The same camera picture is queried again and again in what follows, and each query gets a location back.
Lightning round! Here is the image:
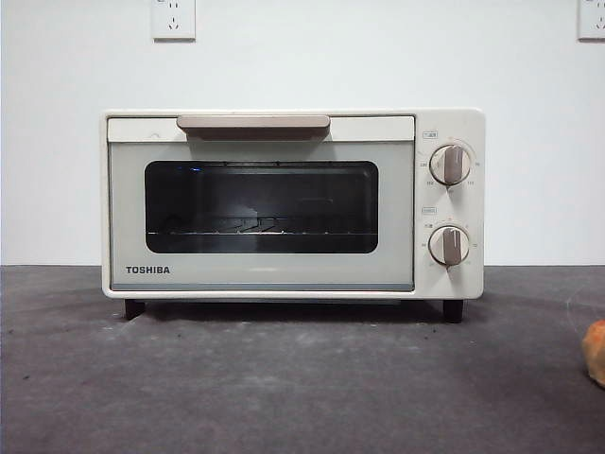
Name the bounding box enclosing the white wall socket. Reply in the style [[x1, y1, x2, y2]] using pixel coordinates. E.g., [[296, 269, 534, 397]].
[[151, 0, 197, 41], [577, 0, 605, 42]]

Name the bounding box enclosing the cream Toshiba toaster oven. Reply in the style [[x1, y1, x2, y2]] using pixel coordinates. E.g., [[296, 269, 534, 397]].
[[98, 107, 487, 324]]

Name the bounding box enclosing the cream oven control knob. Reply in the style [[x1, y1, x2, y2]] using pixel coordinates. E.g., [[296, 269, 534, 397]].
[[427, 224, 471, 266], [428, 144, 474, 186]]

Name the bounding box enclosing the golden brown bread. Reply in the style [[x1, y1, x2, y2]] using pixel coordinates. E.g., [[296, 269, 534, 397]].
[[579, 318, 605, 379]]

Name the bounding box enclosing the glass oven door with handle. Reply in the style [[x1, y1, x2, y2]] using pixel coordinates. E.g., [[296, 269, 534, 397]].
[[106, 113, 416, 292]]

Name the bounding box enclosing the metal wire oven rack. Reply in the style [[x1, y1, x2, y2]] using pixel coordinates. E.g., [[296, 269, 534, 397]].
[[147, 215, 377, 236]]

